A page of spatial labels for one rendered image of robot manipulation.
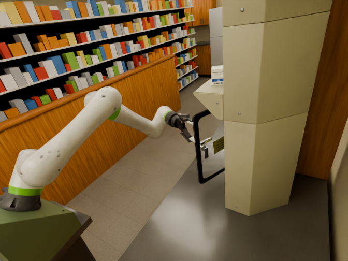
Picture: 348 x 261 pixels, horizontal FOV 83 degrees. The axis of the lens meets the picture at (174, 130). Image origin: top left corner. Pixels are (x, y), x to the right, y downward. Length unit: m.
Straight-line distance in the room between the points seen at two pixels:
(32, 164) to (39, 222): 0.25
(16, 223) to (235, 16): 0.99
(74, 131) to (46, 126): 1.54
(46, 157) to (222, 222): 0.77
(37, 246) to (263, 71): 1.04
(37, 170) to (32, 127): 1.53
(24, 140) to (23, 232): 1.49
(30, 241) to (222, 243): 0.75
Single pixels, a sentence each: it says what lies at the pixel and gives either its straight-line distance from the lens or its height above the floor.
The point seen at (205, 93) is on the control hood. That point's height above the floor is 1.51.
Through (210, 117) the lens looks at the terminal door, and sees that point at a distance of 0.89.
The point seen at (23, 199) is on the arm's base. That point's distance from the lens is 1.06.
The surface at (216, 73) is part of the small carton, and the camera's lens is 0.77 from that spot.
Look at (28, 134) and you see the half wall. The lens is 2.38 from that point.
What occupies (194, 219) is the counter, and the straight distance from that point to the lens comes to 1.00.
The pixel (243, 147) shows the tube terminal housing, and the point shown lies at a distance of 0.77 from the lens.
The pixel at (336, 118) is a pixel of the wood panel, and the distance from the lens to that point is 1.09.
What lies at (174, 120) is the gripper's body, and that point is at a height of 1.22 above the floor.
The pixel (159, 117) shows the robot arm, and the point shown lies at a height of 1.20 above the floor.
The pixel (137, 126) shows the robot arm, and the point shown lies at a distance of 1.24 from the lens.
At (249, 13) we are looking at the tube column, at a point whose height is 1.73.
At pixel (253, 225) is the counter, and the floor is 0.94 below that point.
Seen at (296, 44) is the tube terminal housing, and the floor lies 1.64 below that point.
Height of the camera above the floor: 1.75
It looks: 30 degrees down
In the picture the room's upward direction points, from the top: 9 degrees counter-clockwise
